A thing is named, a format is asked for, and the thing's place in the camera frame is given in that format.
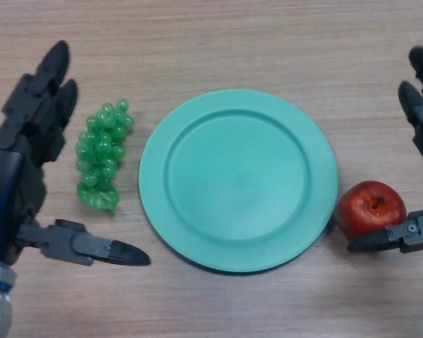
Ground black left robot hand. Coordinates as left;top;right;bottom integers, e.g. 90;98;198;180
0;39;152;268

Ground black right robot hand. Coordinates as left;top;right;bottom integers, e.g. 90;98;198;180
347;45;423;254

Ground red apple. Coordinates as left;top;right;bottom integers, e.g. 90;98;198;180
338;180;408;241

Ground green round plate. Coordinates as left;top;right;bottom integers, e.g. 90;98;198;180
139;88;340;275

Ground green grape bunch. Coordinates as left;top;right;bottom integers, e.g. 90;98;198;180
75;99;135;215

